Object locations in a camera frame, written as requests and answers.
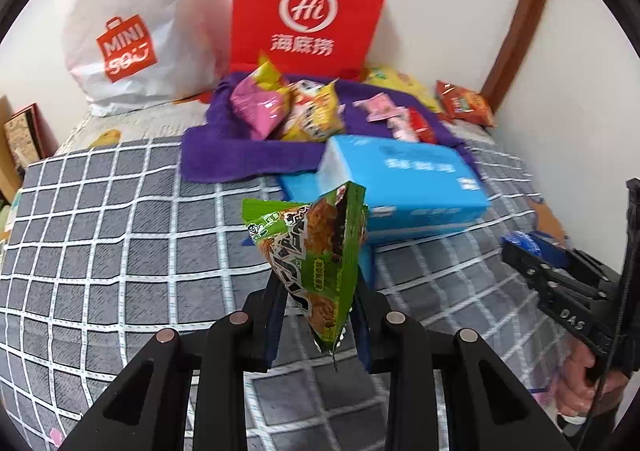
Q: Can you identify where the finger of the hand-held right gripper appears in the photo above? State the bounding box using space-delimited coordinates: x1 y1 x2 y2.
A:
501 240 608 304
530 230 623 294

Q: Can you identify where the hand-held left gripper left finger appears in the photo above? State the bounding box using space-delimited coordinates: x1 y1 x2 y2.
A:
59 273 293 451

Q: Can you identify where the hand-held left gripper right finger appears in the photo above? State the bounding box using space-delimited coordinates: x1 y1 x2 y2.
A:
350 276 576 451

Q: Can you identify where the blue snack packet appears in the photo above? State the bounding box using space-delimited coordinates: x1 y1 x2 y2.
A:
504 231 543 257

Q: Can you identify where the green snack bag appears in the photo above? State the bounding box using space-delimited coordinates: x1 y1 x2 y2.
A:
241 181 370 372

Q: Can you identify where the red snack packet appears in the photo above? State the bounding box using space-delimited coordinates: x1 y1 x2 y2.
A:
409 107 443 144

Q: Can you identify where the small pink patterned packet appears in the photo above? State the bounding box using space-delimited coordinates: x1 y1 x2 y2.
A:
387 112 422 143

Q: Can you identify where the large pink snack packet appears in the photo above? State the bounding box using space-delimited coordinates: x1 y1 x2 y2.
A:
352 92 408 123

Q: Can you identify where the pink yellow pyramid snack bag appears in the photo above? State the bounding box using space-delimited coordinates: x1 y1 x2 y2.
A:
229 51 293 142

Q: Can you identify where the person's right hand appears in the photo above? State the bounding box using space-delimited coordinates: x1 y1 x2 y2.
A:
554 345 632 419

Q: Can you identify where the blue tissue pack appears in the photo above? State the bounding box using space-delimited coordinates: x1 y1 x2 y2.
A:
277 134 492 246

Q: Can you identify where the orange chip bag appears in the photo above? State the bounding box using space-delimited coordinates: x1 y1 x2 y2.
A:
435 80 496 128

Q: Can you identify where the grey checkered blanket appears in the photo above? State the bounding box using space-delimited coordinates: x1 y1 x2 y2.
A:
0 131 571 451

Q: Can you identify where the purple towel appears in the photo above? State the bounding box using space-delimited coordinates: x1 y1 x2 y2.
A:
178 72 481 183

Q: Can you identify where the yellow chip bag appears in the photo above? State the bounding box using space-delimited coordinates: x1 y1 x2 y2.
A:
362 65 443 113

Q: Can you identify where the patterned box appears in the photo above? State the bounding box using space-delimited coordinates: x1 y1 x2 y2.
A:
4 104 57 172

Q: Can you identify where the red paper bag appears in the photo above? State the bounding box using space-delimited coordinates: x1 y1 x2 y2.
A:
229 0 397 79

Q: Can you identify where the wooden door frame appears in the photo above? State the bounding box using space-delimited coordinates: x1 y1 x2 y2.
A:
480 0 557 117

